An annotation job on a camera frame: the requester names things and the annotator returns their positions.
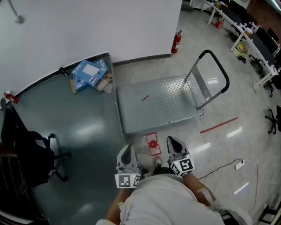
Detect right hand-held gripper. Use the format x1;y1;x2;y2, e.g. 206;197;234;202
166;136;195;178

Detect person's right forearm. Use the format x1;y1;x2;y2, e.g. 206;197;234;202
181;174;212;207

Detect metal platform trolley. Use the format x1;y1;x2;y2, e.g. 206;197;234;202
116;50;231;134

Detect black monitor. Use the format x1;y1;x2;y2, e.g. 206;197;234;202
250;25;281;65

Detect red fire extinguisher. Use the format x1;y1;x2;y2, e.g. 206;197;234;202
171;30;183;54

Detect long white desk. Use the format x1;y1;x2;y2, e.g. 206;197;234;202
203;0;281;88

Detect small red canister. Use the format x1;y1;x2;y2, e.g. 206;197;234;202
4;89;19;104

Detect person's left forearm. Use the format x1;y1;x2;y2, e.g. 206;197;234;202
104;188;137;225

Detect person's black trousers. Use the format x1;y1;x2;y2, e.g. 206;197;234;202
140;166;175;177

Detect brown cardboard piece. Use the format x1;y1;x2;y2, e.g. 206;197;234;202
94;72;113;92

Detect black swivel chair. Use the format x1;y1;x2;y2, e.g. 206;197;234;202
264;105;281;135

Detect red-capped clear plastic bag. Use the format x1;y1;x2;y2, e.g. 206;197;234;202
134;131;167;163

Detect long red tape strip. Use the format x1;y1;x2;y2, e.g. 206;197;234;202
199;117;239;134

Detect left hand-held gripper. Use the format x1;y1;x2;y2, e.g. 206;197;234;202
114;144;142;189

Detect large blue white box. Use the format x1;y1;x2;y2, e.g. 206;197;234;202
72;59;110;87

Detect thin white cable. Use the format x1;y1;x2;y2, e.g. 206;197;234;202
243;160;267;214

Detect person's white shirt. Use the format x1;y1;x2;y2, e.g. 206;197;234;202
96;173;253;225

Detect black power cable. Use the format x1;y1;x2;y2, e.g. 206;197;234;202
197;159;239;181

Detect black desk chair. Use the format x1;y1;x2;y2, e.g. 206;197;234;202
249;54;264;73

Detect cream storage bin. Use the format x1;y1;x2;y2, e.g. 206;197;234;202
232;41;249;57

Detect black office chair with jacket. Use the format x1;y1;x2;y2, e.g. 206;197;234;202
0;98;72;190

